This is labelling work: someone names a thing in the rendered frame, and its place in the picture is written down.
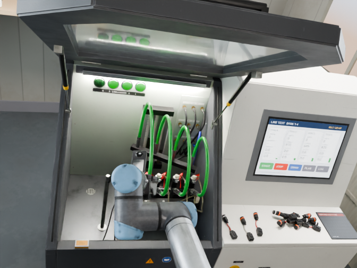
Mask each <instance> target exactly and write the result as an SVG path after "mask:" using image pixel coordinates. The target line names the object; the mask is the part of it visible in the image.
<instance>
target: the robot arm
mask: <svg viewBox="0 0 357 268"><path fill-rule="evenodd" d="M146 161H147V151H146V150H134V151H133V153H132V160H131V164H122V165H119V166H118V167H117V168H116V169H115V170H114V171H113V173H112V177H111V181H112V184H113V187H114V188H115V192H114V197H115V213H114V231H115V237H116V238H117V239H119V240H135V239H141V238H142V237H143V233H144V231H157V230H165V233H166V235H167V239H168V242H169V246H170V248H171V252H172V255H173V259H174V262H175V266H176V268H211V267H210V264H209V262H208V259H207V257H206V254H205V252H204V250H203V247H202V245H201V242H200V240H199V238H198V235H197V233H196V230H195V228H194V227H195V226H196V224H197V218H198V216H197V209H196V207H195V205H194V203H192V202H182V201H177V202H143V201H144V200H151V189H152V192H153V195H155V194H156V190H157V184H158V177H155V176H151V174H145V171H146Z"/></svg>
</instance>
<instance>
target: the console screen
mask: <svg viewBox="0 0 357 268"><path fill-rule="evenodd" d="M356 120H357V118H348V117H342V116H331V115H321V114H311V113H300V112H290V111H280V110H269V109H264V110H263V114H262V118H261V121H260V126H259V129H258V133H257V137H256V141H255V144H254V148H253V152H252V156H251V160H250V164H249V168H248V172H247V174H246V179H245V180H246V181H264V182H288V183H312V184H325V185H332V184H333V182H334V180H335V177H336V174H337V171H338V168H339V166H340V163H341V161H342V158H343V155H344V152H345V150H346V147H347V144H348V142H349V139H350V136H351V133H352V131H353V128H354V125H355V123H356Z"/></svg>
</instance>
